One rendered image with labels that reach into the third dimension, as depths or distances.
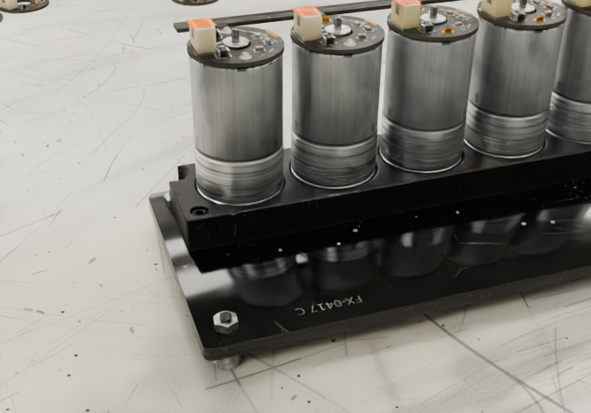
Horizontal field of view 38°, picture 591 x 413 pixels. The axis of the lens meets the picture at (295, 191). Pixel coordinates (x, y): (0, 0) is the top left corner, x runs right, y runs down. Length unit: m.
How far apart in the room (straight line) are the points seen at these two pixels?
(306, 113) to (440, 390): 0.08
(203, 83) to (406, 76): 0.06
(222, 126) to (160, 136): 0.09
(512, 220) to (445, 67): 0.05
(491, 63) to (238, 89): 0.08
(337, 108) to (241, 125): 0.03
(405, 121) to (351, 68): 0.03
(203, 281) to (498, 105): 0.10
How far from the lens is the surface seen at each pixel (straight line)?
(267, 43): 0.22
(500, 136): 0.26
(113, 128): 0.32
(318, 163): 0.24
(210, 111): 0.22
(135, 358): 0.22
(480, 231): 0.25
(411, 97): 0.24
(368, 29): 0.23
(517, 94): 0.25
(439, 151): 0.25
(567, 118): 0.28
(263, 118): 0.22
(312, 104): 0.23
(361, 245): 0.23
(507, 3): 0.25
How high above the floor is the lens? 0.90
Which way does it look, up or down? 32 degrees down
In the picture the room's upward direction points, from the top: straight up
